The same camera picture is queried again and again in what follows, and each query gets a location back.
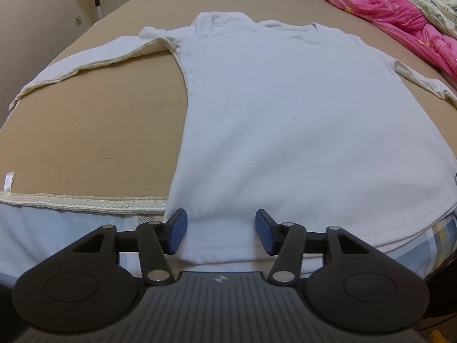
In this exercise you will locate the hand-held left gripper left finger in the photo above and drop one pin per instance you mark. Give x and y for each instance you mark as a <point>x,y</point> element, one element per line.
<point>177,231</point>

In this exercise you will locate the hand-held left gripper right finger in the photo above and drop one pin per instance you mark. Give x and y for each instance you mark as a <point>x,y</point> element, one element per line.
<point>265,231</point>

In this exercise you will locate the white long-sleeve shirt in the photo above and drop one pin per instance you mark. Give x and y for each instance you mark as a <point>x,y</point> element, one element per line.
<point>285,114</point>

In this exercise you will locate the tan bed mat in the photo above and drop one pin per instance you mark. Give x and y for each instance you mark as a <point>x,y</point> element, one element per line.
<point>107,121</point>

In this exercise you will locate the plaid bed sheet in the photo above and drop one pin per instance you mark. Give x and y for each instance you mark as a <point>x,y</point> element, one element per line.
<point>39,230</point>

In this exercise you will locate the white ribbon tag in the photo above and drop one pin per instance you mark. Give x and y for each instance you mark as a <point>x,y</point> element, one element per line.
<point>10,182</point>

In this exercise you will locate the pink floral quilt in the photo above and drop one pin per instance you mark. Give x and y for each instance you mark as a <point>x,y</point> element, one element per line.
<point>396,10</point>

